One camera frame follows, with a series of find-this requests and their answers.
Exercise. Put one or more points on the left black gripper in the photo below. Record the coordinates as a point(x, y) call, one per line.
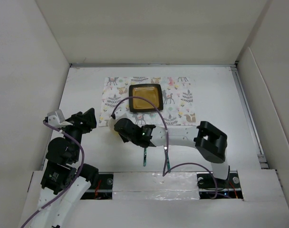
point(80, 119)

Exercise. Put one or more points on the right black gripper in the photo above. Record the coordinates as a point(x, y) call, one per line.
point(125, 137)

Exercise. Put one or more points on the square yellow black plate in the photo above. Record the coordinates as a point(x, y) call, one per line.
point(144, 98)

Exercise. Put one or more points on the floral animal print cloth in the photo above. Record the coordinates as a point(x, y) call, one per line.
point(179, 108)

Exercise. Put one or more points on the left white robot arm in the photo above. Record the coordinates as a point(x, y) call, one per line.
point(66, 177)

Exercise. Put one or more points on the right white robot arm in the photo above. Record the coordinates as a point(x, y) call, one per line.
point(206, 138)

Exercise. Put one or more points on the yellow mug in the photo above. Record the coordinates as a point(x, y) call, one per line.
point(111, 126)

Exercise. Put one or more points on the knife with teal handle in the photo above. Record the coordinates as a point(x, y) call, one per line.
point(145, 157)

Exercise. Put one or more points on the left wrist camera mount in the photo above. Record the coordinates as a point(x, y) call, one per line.
point(56, 119)

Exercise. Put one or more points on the fork with teal handle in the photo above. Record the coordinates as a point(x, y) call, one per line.
point(167, 166)

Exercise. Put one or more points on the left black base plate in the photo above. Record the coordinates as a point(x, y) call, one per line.
point(102, 190)

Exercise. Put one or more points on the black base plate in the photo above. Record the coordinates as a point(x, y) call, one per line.
point(102, 190)
point(226, 189)

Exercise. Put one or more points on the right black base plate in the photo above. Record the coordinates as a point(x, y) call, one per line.
point(226, 189)

